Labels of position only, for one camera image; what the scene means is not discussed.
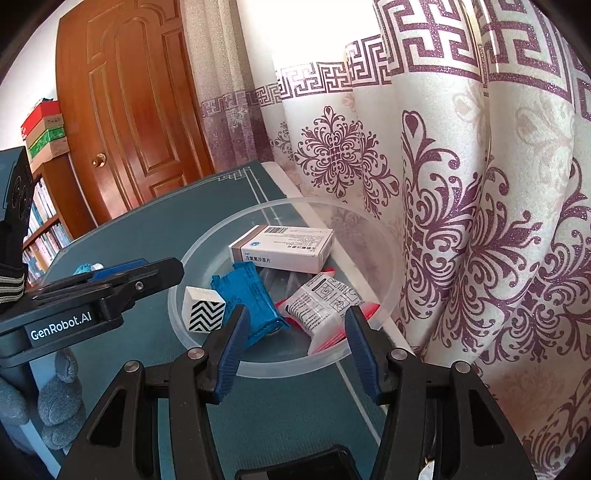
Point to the row of books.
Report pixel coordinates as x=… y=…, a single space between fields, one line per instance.
x=44 y=226

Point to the blue snack packet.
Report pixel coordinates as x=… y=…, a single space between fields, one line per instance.
x=249 y=290

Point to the cardboard box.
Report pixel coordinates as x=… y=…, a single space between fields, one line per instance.
x=53 y=157

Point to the red box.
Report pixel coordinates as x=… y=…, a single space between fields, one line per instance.
x=41 y=117

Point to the wooden bookshelf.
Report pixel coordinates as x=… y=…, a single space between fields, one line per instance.
x=69 y=194

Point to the clear plastic bowl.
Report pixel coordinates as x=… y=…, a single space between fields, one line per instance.
x=207 y=249

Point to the person's left hand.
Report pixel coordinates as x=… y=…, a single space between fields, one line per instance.
x=60 y=406

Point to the brass door knob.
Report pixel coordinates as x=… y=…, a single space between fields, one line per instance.
x=98 y=161

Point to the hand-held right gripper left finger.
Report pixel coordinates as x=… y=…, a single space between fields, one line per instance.
x=231 y=344

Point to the blue cloth pouch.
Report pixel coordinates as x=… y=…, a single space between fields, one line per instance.
x=84 y=269

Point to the brown wooden door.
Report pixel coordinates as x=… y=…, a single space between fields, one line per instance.
x=138 y=115

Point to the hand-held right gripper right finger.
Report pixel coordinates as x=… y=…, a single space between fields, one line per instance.
x=361 y=344

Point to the black white zigzag cube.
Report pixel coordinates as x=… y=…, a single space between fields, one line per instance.
x=203 y=309

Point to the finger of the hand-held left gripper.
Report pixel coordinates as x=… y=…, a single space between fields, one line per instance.
x=161 y=274
x=120 y=271

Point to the green box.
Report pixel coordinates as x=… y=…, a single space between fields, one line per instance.
x=46 y=141

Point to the white purple patterned curtain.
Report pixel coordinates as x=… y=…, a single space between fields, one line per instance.
x=461 y=184

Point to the white red snack packet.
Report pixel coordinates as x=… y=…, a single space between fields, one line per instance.
x=318 y=304

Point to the white medicine box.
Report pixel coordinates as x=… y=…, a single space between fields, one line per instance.
x=281 y=249

